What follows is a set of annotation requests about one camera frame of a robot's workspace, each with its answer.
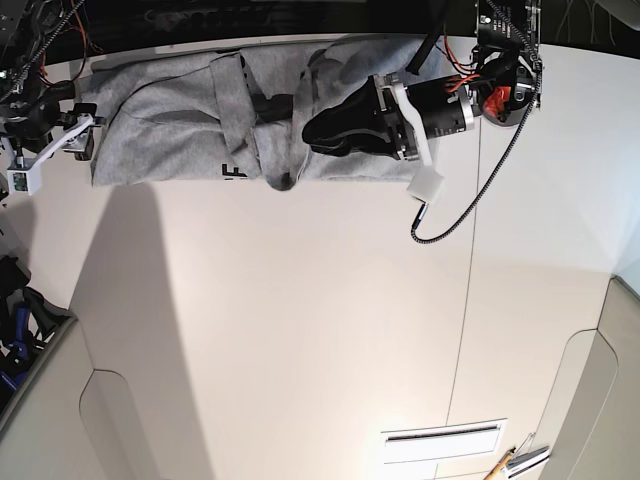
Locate white camera box image left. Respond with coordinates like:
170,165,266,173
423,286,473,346
7,167,42,196

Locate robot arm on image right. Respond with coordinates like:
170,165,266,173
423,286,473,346
302,1,542,163

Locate white camera box image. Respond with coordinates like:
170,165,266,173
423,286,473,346
407,165,444,205
7,167,42,196

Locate blue black clamp tool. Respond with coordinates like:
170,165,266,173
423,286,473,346
1,255,75,401

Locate grey T-shirt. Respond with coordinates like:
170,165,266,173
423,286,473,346
79,37,419,191

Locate braided black cable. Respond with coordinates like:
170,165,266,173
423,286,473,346
410,0,544,245

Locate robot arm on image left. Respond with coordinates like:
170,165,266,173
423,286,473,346
1,1,103,161

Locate white camera box image right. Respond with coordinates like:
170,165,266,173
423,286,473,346
407,165,444,205

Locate yellow pencil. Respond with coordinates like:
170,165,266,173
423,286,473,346
483,448,516,480

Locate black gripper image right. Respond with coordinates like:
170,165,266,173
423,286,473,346
302,74,476,163

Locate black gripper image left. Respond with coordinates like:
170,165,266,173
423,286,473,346
1,80,100,160

